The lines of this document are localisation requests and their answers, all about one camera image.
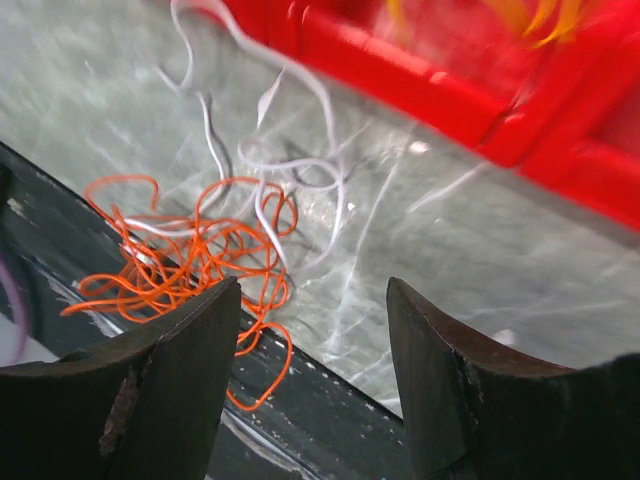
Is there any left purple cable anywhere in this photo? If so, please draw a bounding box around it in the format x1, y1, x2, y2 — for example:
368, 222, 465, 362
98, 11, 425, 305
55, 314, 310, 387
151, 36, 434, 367
0, 249, 34, 356

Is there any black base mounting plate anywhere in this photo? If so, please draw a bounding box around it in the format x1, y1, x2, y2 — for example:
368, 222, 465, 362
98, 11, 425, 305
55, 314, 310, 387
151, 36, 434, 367
1, 147, 411, 479

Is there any white cable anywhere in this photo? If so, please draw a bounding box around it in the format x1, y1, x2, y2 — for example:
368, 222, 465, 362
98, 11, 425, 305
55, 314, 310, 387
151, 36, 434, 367
114, 0, 351, 274

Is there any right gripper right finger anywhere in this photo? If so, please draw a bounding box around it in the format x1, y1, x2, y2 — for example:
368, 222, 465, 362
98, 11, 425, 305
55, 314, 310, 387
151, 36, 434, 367
386, 278, 639, 479

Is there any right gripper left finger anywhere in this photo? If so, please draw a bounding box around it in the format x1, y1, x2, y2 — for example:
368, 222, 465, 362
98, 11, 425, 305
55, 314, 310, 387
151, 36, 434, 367
1, 278, 241, 479

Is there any orange cable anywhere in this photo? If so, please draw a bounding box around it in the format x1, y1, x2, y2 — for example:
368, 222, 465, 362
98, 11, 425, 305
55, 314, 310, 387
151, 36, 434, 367
59, 173, 300, 412

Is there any red three-compartment bin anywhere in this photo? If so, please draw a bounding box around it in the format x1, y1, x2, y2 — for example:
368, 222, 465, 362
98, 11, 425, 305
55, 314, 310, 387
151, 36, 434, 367
229, 1, 639, 227

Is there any yellow cable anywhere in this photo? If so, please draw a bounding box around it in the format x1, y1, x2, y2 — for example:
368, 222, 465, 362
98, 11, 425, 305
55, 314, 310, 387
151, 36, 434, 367
384, 0, 601, 51

